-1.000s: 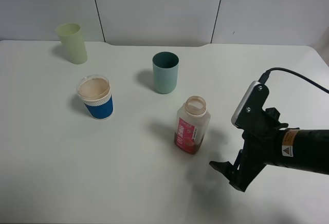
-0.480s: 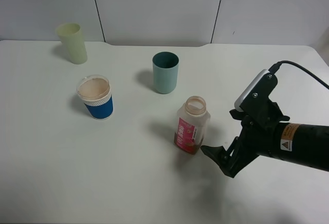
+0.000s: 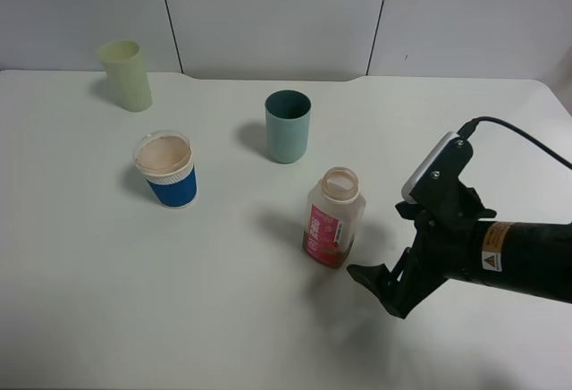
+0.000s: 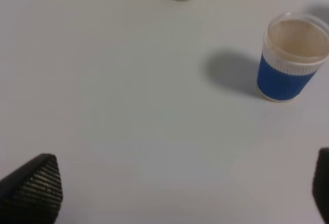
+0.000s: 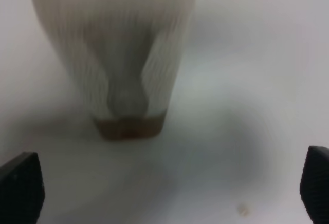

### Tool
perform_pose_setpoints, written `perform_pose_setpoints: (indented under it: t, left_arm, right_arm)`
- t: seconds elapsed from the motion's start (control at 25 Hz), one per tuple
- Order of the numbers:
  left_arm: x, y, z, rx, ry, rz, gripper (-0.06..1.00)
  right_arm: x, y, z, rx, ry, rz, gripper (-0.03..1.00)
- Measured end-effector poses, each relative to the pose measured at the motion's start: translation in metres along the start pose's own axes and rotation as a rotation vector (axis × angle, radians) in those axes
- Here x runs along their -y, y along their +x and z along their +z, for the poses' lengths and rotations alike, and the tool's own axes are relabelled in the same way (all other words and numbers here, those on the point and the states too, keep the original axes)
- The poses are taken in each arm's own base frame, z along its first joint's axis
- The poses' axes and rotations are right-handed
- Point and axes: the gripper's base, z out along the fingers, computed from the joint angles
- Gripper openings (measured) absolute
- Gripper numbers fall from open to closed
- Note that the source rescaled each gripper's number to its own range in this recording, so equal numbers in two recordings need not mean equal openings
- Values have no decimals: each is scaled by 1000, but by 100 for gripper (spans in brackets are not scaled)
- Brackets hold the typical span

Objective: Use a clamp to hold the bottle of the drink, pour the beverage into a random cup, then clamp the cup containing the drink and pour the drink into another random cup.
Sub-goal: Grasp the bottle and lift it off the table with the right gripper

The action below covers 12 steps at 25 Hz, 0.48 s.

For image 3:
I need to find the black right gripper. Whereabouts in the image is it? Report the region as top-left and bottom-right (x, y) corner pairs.
(346, 201), (481, 318)

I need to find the clear bottle pink label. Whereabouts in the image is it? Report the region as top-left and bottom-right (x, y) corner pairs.
(302, 166), (366, 268)

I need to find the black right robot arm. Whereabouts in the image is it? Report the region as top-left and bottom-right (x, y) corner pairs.
(347, 210), (571, 318)

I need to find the teal plastic cup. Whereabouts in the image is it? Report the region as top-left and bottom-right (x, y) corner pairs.
(265, 90), (312, 164)

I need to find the blue sleeved paper cup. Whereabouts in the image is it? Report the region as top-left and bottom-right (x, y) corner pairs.
(132, 131), (198, 208)

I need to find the pale green plastic cup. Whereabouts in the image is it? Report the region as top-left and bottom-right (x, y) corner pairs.
(97, 40), (152, 113)

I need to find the black camera cable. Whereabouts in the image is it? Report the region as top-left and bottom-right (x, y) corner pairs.
(459, 116), (572, 170)

